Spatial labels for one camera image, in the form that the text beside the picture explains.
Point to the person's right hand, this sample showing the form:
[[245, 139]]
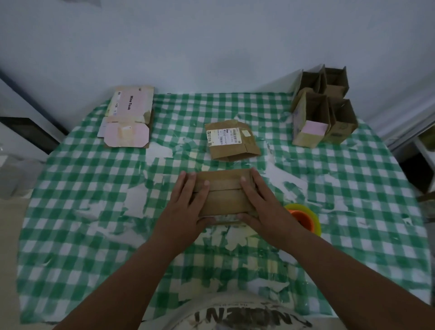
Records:
[[272, 221]]

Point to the person's left hand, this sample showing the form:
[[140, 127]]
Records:
[[178, 221]]

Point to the person's right thumb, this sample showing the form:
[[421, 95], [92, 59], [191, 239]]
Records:
[[245, 217]]

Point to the person's left middle finger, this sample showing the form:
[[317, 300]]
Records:
[[191, 187]]

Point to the person's right middle finger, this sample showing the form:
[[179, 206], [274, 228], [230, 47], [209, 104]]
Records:
[[259, 182]]

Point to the person's left thumb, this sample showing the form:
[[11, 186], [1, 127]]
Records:
[[205, 222]]

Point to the plain brown cardboard box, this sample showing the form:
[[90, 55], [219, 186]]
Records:
[[224, 197]]

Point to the person's right forearm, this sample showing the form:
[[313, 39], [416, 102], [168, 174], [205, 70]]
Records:
[[350, 289]]

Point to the person's left forearm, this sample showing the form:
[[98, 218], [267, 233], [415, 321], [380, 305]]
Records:
[[125, 289]]

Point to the flat brown box, white label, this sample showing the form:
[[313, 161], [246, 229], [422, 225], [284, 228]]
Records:
[[231, 141]]

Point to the yellow tape roll, orange core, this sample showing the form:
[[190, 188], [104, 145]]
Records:
[[304, 217]]

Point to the open cardboard box, pink side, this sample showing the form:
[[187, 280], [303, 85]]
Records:
[[310, 124]]

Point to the flattened pink cardboard box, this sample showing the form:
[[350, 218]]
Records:
[[125, 133], [131, 102]]

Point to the person's white printed shirt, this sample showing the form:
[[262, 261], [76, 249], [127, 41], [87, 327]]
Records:
[[238, 314]]

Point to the open brown cardboard box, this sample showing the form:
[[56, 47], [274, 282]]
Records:
[[307, 81], [336, 81], [341, 122]]

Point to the green white checked tablecloth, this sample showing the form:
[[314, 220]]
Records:
[[85, 204]]

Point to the white shelf unit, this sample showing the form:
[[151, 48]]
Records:
[[418, 153]]

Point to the grey translucent plastic container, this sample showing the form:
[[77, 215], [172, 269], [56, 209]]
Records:
[[18, 176]]

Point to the dark framed white cabinet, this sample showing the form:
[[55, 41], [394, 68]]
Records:
[[23, 125]]

